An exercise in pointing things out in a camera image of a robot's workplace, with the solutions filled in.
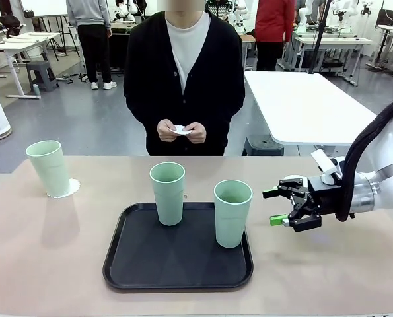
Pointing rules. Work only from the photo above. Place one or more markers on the white desk with monitor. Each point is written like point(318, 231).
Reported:
point(392, 39)

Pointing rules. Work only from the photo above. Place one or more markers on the black plastic stool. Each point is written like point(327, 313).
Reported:
point(262, 145)

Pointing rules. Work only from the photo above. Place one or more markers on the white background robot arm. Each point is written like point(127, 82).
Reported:
point(239, 10)
point(303, 13)
point(346, 8)
point(127, 8)

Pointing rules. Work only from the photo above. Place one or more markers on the large white table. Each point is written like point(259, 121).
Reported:
point(308, 105)

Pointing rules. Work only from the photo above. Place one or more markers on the person's left forearm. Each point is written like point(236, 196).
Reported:
point(226, 110)

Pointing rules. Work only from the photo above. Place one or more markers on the person in grey hoodie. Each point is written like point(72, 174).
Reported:
point(90, 33)

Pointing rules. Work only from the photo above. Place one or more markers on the small green bottle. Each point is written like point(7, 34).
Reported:
point(35, 90)

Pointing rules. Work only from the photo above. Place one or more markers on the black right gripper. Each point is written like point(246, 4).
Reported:
point(325, 198)

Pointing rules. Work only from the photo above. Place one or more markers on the pale green plastic cup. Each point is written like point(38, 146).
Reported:
point(230, 224)
point(169, 204)
point(51, 171)

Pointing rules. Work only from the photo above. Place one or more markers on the person in patterned sweater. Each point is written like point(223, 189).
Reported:
point(217, 8)

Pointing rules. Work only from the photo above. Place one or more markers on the black bag on desk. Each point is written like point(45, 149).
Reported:
point(6, 23)

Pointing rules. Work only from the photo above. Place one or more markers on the person's right forearm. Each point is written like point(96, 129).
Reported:
point(140, 112)

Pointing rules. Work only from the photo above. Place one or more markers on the person's right hand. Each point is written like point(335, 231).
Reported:
point(164, 132)

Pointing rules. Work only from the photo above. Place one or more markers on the whiteboard on stand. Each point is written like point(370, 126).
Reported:
point(44, 6)

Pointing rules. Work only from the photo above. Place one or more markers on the white background workbench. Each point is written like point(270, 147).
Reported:
point(331, 41)

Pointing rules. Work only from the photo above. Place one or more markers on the grey plastic stool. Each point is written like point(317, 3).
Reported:
point(41, 72)

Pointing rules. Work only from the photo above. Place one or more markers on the dark computer monitor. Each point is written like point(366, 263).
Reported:
point(387, 17)

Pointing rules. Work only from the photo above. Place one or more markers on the wooden top background table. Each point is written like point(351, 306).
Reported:
point(248, 41)

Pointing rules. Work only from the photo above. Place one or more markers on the white desk with curved panels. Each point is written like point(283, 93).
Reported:
point(24, 41)

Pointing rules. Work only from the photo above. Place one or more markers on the black vertical pole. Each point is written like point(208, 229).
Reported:
point(320, 36)

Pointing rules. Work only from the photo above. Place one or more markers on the person in black cardigan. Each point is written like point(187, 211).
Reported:
point(150, 66)

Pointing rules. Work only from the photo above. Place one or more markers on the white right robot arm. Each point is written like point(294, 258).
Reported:
point(381, 185)

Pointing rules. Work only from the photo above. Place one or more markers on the person's left hand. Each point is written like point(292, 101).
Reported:
point(200, 133)

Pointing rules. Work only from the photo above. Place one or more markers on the person in red top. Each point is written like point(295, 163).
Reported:
point(273, 20)

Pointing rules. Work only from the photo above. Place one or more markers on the black plastic serving tray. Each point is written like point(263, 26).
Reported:
point(169, 261)

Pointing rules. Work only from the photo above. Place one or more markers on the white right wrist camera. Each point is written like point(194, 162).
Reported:
point(325, 163)

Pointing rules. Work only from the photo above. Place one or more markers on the white scalloped paper coaster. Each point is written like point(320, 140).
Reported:
point(183, 131)
point(74, 186)

